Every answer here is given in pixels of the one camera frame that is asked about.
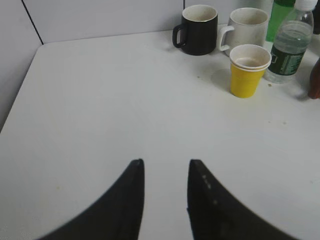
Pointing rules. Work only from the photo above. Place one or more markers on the white ceramic mug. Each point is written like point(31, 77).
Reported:
point(246, 25)

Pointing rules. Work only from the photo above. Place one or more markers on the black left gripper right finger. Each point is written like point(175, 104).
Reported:
point(215, 214)

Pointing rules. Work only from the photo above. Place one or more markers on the black ceramic mug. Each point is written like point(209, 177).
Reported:
point(197, 33)

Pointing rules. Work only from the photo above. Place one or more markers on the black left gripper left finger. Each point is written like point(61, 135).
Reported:
point(116, 215)

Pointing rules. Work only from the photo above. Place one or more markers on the dark red ceramic mug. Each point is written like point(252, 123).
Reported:
point(314, 82)

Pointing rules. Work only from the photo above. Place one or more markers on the yellow paper cup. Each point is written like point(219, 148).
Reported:
point(248, 63)

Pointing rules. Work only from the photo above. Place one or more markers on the clear water bottle green label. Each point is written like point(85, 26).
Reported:
point(291, 41)

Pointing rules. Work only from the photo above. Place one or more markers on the green soda bottle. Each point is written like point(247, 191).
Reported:
point(280, 10)

